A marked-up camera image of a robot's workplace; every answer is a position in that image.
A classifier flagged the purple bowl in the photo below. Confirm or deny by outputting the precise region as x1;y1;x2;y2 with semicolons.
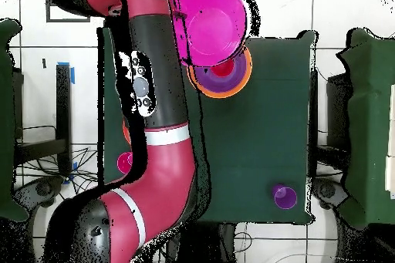
194;51;248;93

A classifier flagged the blue tape strip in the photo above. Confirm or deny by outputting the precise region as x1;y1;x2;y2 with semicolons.
56;61;76;85

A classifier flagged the pink bowl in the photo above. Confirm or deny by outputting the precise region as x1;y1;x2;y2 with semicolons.
170;0;248;68

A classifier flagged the crimson cup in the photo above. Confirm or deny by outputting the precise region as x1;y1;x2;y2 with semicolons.
116;151;134;175

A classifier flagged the dark green tablecloth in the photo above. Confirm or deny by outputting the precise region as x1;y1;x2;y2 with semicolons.
97;26;317;224

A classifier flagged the red-orange bowl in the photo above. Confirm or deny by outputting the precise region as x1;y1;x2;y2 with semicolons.
122;119;132;146

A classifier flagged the white box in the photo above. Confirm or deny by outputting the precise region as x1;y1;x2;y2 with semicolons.
385;83;395;199

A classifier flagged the tangle of floor cables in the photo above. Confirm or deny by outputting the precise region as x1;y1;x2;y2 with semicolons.
15;125;100;197

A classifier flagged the red cup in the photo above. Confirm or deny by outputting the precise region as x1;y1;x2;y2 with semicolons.
210;58;235;78

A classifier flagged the orange bowl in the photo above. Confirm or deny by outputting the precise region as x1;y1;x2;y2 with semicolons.
187;46;253;99

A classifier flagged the black square floor frame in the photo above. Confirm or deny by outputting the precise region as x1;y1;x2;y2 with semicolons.
45;0;91;23

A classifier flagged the black stand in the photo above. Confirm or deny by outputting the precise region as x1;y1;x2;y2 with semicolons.
13;64;73;177
309;70;351;165

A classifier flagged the green cloth side table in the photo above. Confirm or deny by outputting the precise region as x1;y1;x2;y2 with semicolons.
0;18;29;222
337;27;395;230

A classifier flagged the purple cup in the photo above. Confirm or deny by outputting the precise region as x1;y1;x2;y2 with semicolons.
271;184;299;211

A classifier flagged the black wheeled base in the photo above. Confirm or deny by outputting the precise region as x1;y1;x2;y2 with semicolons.
13;176;66;211
311;177;349;211

